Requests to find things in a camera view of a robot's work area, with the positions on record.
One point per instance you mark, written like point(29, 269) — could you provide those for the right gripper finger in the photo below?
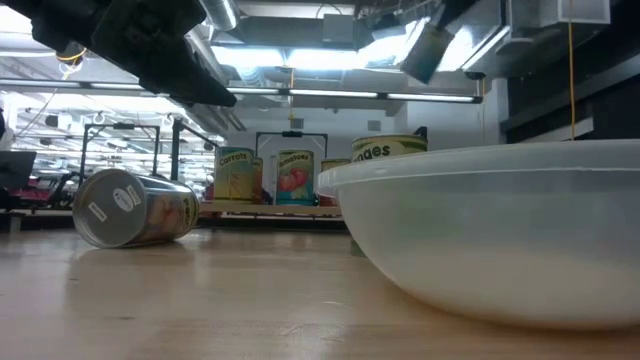
point(427, 50)

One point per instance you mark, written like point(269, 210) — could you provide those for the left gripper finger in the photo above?
point(195, 82)

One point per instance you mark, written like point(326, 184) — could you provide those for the teal yellow carrots tin can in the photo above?
point(234, 175)

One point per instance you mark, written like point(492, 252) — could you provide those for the green oranges tin can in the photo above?
point(390, 150)

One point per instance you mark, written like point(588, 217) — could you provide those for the blue green tomatoes tin can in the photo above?
point(295, 180)

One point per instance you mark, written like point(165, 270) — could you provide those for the red based orange tin can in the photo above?
point(335, 164)

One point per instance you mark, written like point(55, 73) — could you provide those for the peaches tin can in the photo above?
point(115, 210)

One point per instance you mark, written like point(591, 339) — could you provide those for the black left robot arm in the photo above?
point(60, 20)

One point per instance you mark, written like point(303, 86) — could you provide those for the dark computer monitor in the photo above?
point(17, 170)

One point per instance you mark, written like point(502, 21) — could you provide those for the translucent plastic bowl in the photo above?
point(500, 225)

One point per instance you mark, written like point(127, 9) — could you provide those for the black aluminium rig frame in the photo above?
point(382, 94)

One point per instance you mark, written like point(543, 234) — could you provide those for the black metal shelf frame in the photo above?
point(175, 150)

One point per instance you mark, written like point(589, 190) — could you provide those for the silver ventilation duct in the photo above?
point(220, 12)

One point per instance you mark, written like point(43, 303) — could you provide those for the black background station frame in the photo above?
point(123, 126)
point(292, 134)

